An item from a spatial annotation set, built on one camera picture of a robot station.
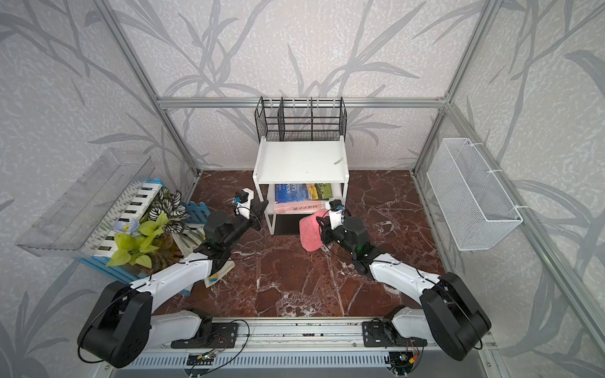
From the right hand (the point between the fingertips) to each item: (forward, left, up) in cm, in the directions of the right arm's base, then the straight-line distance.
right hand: (318, 216), depth 82 cm
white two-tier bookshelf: (+5, +7, +16) cm, 18 cm away
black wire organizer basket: (+45, +8, +10) cm, 47 cm away
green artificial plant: (-12, +56, +5) cm, 58 cm away
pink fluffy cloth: (-2, +3, -5) cm, 6 cm away
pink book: (+3, +7, +2) cm, 8 cm away
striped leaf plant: (-1, +48, +9) cm, 49 cm away
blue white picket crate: (-19, +57, +13) cm, 62 cm away
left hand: (+3, +18, +5) cm, 19 cm away
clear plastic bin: (-12, +67, +14) cm, 70 cm away
